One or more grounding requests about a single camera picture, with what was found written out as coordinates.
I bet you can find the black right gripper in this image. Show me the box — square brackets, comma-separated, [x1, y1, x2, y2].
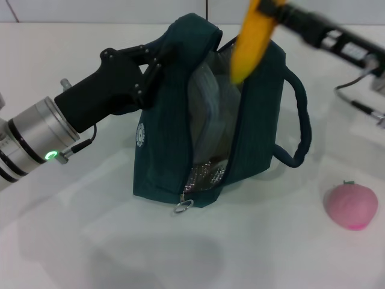
[257, 0, 385, 76]

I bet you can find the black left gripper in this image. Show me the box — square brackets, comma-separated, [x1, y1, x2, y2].
[54, 43, 165, 134]

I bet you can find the yellow banana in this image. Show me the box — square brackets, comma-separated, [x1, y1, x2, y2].
[230, 0, 286, 85]

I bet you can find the clear plastic lunch box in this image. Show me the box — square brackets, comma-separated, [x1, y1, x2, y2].
[188, 63, 243, 165]

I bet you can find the dark teal fabric lunch bag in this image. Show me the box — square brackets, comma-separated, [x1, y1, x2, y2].
[132, 12, 313, 209]

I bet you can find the pink toy peach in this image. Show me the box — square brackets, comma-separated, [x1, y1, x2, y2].
[324, 179, 378, 231]

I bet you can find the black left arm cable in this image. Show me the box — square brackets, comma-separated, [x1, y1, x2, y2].
[58, 123, 97, 165]

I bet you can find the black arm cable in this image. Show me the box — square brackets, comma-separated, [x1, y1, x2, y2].
[58, 123, 97, 165]
[334, 67, 385, 129]

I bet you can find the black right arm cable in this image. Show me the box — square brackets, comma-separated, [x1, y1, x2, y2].
[334, 67, 385, 129]

